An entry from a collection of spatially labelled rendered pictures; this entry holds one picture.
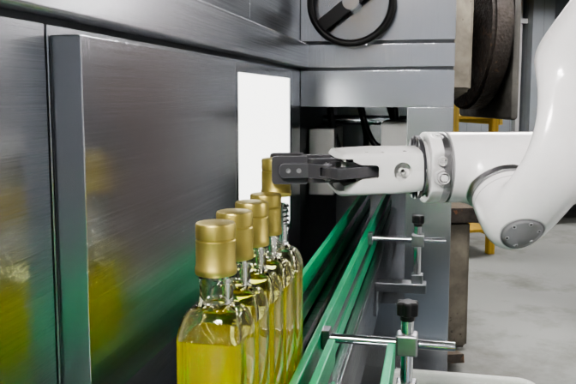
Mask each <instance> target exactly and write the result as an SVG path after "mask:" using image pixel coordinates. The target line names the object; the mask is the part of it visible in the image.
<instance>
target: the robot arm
mask: <svg viewBox="0 0 576 384"><path fill-rule="evenodd" d="M534 68H535V74H536V80H537V118H536V122H535V127H534V130H533V132H422V133H421V134H420V135H414V136H412V138H411V139H410V142H409V145H408V146H365V147H336V148H331V149H330V151H329V152H328V153H329V154H303V153H271V154H270V157H272V182H273V184H307V178H308V183H328V185H329V187H330V188H331V189H332V190H333V191H334V192H335V193H336V194H337V195H341V196H350V195H387V194H402V193H410V194H411V197H412V198H413V199H420V200H421V202H462V203H465V204H468V205H470V206H472V207H473V208H474V211H475V214H476V216H477V219H478V222H479V224H480V226H481V227H482V229H483V232H484V234H485V235H486V237H487V238H488V239H489V240H490V242H492V243H493V244H494V245H496V246H497V247H500V248H502V249H509V250H515V249H522V248H525V247H528V246H530V245H532V244H533V243H534V242H536V241H537V240H539V239H540V238H542V237H543V236H544V235H545V234H547V233H548V232H549V231H550V230H551V229H552V228H553V227H554V226H555V225H556V224H557V223H558V222H559V221H560V220H561V218H562V217H563V216H564V215H565V214H566V213H567V212H568V210H569V209H570V208H571V207H572V206H573V205H574V203H575V202H576V0H570V1H569V2H568V3H567V5H566V7H565V8H564V9H563V10H562V12H561V13H560V14H559V15H558V17H557V18H556V20H555V21H554V23H553V24H552V25H551V27H550V28H549V30H548V31H547V32H546V34H545V35H544V36H543V38H542V40H541V42H540V43H539V46H538V48H537V50H536V54H535V58H534Z"/></svg>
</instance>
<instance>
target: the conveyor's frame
mask: <svg viewBox="0 0 576 384"><path fill-rule="evenodd" d="M396 225H397V208H395V207H391V210H390V213H389V215H388V217H387V222H386V224H385V226H384V229H383V231H382V234H381V235H382V236H393V237H396ZM395 244H396V242H384V241H379V242H378V245H377V247H376V250H375V253H374V256H373V259H372V261H371V263H370V266H369V270H368V272H367V275H366V277H365V280H364V282H363V286H362V289H361V290H360V293H359V296H358V299H357V302H356V304H355V307H354V310H353V312H352V314H351V318H350V320H349V323H348V326H347V328H346V330H345V334H353V335H365V336H373V332H374V329H375V323H376V319H377V316H375V282H376V279H387V276H388V272H389V268H390V265H391V261H392V258H393V252H394V248H395ZM382 295H383V291H379V303H378V312H379V308H380V305H381V299H382ZM369 347H370V345H352V344H340V347H339V350H338V353H337V356H336V358H335V364H334V367H333V381H334V382H335V384H361V380H362V377H363V371H364V367H365V364H366V360H367V356H368V353H369Z"/></svg>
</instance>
